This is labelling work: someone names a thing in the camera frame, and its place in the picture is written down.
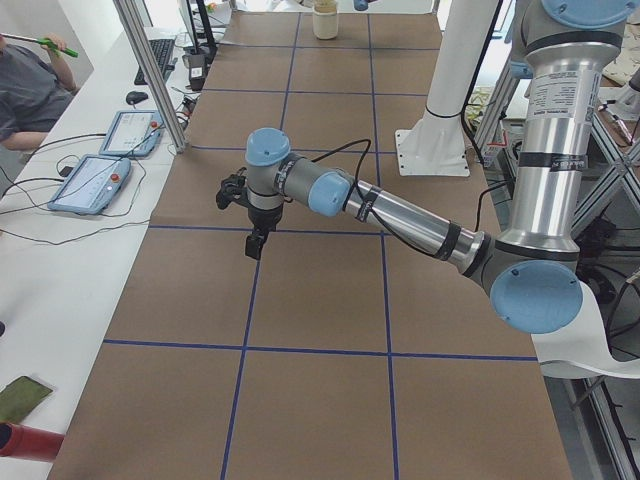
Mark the grey computer mouse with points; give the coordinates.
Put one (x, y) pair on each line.
(135, 97)

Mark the upper blue teach pendant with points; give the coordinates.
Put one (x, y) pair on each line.
(132, 133)

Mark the aluminium frame post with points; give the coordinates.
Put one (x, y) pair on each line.
(134, 29)

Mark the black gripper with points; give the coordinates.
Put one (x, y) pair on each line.
(263, 218)

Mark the black keyboard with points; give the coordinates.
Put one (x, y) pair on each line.
(163, 50)

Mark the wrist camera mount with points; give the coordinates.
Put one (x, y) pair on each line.
(233, 189)

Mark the red cylinder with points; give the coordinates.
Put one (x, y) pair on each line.
(28, 443)

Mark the blue teach pendant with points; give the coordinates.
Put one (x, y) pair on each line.
(132, 133)
(92, 185)

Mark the green bean bag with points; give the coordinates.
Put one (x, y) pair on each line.
(21, 397)

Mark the person in grey shirt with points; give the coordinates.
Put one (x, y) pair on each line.
(34, 93)

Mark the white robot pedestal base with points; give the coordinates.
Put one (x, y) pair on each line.
(435, 145)

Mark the lower blue teach pendant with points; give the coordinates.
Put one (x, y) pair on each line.
(92, 185)

